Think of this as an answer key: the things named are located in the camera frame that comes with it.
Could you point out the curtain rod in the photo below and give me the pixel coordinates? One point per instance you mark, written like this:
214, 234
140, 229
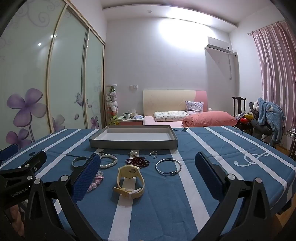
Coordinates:
266, 27

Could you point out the red yellow toy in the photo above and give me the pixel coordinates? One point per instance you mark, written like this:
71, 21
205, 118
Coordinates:
245, 119

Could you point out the clear tube of plush toys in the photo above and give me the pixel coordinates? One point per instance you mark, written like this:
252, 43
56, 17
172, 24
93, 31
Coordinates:
112, 102

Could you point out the bed with cream pink headboard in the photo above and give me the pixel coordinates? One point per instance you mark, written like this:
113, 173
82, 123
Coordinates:
161, 99

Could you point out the white air conditioner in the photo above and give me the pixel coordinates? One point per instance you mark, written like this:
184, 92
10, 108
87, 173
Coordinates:
218, 44

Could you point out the wardrobe with purple flower doors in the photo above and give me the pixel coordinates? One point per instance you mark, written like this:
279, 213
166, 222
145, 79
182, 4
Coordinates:
69, 69

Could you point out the purple pillow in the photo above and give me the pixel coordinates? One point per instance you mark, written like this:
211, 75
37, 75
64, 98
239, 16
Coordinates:
194, 107

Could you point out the pink quilt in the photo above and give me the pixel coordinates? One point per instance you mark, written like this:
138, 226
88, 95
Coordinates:
208, 119

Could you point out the light blue cloth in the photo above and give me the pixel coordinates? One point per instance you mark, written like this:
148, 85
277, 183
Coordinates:
138, 117

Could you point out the yellow amber bangle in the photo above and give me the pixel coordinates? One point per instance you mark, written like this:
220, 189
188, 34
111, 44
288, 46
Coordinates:
128, 171

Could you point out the white printed pillow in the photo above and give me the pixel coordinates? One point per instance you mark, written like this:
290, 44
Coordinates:
171, 115

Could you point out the silver bangle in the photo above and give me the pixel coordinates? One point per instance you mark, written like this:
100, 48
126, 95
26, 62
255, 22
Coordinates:
174, 172

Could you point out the white plush toy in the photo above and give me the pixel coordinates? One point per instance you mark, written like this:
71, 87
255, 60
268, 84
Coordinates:
255, 106

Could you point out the grey cardboard tray box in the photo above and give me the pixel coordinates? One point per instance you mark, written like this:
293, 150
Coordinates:
134, 144

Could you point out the blue clothes pile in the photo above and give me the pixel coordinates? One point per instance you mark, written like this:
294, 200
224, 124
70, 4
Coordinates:
257, 125

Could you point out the small silver earrings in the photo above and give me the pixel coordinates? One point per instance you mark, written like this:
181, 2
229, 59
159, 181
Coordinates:
153, 153

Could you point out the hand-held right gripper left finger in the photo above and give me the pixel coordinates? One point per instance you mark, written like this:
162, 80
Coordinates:
86, 178

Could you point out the dark wooden chair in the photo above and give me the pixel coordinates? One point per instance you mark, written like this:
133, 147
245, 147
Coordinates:
238, 104

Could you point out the person's left hand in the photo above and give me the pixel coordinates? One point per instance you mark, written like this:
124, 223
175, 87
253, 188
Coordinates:
15, 216

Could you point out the tissue box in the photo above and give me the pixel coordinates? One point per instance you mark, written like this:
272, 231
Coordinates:
134, 113

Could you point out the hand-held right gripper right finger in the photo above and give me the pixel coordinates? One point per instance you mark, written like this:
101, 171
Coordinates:
208, 173

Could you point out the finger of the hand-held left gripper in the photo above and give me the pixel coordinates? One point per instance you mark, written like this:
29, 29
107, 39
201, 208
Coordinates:
34, 161
9, 151

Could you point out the pink white nightstand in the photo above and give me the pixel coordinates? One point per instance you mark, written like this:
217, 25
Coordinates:
131, 122

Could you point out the blue plush garment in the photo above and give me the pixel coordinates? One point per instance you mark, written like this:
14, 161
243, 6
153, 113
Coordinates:
268, 113

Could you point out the pink curtain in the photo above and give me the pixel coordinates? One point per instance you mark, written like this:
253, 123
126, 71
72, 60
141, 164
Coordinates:
275, 69

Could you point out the blue white striped tablecloth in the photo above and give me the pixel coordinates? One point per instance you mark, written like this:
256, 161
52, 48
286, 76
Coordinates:
161, 208

